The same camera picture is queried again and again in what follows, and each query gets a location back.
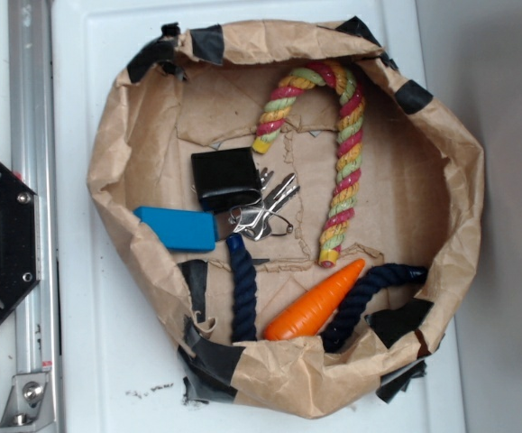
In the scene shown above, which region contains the silver key bunch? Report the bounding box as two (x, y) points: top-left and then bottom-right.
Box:
(229, 173), (300, 242)

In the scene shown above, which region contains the black leather key wallet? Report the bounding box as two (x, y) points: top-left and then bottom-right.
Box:
(191, 147), (261, 213)

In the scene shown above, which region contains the blue rectangular block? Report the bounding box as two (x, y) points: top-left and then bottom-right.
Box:
(133, 207), (216, 253)

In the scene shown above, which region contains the orange plastic carrot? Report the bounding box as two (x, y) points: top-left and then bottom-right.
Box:
(263, 259), (366, 341)

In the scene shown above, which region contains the brown paper bag bin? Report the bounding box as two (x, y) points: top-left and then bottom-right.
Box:
(87, 19), (485, 419)

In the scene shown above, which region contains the dark blue twisted rope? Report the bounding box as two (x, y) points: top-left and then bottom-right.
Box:
(224, 234), (429, 354)

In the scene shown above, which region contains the multicolored twisted rope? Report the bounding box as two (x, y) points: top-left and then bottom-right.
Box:
(251, 60), (366, 269)

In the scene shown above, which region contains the metal corner bracket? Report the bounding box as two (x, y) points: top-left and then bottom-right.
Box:
(0, 372), (55, 432)

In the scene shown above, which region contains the aluminium extrusion rail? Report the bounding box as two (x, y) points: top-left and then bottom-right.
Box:
(7, 1), (65, 432)

